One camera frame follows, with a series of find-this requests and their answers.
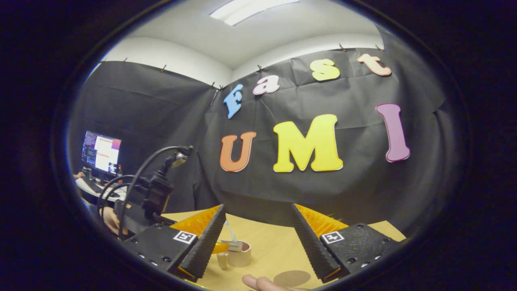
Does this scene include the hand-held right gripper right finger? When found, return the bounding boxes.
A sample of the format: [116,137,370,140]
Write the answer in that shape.
[291,203,399,283]

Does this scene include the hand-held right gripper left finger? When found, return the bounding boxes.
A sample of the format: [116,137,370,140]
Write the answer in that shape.
[120,204,227,283]

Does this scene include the white toothpaste tube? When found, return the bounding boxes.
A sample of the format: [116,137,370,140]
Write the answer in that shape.
[220,239,244,253]

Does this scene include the white toothbrush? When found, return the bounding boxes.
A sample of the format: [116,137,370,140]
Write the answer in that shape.
[224,220,238,243]

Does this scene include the beige cup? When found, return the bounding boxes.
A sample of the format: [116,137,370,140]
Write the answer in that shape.
[217,240,252,270]

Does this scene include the round brown coaster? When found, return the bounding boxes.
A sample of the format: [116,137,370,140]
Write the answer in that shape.
[273,270,312,289]

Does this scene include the wooden desktop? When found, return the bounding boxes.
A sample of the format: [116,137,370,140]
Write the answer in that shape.
[162,210,406,291]

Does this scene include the black backdrop cloth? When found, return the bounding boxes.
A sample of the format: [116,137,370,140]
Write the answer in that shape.
[69,40,465,239]

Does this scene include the black keyboard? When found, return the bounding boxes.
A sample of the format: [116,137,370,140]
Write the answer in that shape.
[83,179,105,194]

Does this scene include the computer monitor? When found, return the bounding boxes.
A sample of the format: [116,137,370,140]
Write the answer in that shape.
[81,130,122,175]

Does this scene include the white side table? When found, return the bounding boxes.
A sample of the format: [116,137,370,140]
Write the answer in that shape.
[75,177,128,207]

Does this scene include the ceiling light panel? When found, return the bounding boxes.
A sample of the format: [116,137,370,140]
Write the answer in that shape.
[209,0,301,27]

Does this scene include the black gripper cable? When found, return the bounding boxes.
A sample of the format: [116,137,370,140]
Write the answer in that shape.
[97,145,190,241]

